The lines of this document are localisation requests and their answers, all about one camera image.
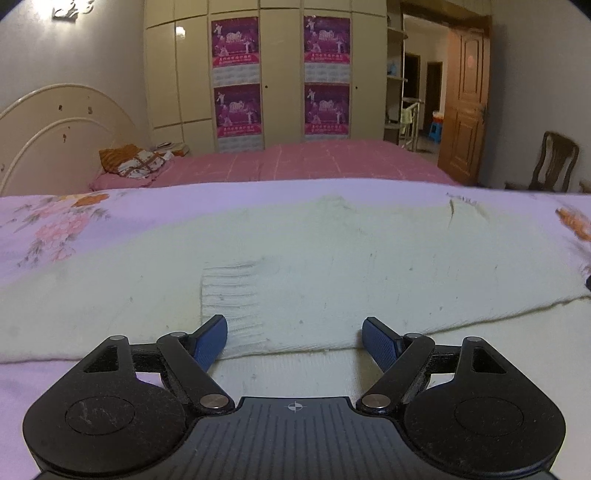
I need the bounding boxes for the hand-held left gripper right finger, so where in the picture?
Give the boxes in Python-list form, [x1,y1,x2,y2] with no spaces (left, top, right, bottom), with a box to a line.
[355,316,513,416]

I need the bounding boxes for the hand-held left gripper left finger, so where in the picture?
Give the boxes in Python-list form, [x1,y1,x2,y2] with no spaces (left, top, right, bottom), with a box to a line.
[74,315,234,416]

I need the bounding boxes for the white knitted sweater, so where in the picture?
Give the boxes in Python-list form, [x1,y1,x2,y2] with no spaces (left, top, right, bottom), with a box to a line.
[0,193,591,462]

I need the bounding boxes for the pink checked bed sheet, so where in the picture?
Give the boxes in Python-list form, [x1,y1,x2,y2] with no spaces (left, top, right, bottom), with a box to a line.
[90,140,462,191]

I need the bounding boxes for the floral lavender blanket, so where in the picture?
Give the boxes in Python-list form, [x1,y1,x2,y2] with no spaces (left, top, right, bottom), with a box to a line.
[0,178,591,480]

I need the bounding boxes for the orange plaid pillow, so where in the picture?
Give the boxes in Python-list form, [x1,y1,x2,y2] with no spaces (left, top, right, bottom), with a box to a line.
[99,144,176,178]

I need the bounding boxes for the dark wooden chair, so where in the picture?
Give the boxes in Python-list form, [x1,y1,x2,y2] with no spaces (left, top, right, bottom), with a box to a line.
[505,130,580,192]

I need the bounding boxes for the brown wooden door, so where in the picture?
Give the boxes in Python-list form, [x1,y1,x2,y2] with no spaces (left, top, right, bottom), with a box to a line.
[438,16,492,185]

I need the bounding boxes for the cream curved headboard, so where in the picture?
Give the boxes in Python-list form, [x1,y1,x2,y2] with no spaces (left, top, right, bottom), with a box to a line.
[0,83,139,197]

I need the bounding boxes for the cream wardrobe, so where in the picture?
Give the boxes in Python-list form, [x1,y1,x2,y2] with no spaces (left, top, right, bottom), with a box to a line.
[143,0,389,153]

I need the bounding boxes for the purple wall poster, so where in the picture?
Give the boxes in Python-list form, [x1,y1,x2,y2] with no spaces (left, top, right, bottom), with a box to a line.
[213,84,265,153]
[303,15,352,84]
[211,17,260,83]
[304,83,351,141]

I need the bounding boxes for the open wall shelf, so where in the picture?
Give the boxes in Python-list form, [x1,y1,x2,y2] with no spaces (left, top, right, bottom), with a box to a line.
[384,0,409,144]

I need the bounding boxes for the silver wall decoration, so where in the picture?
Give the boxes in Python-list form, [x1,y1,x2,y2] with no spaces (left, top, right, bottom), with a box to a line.
[52,0,95,21]

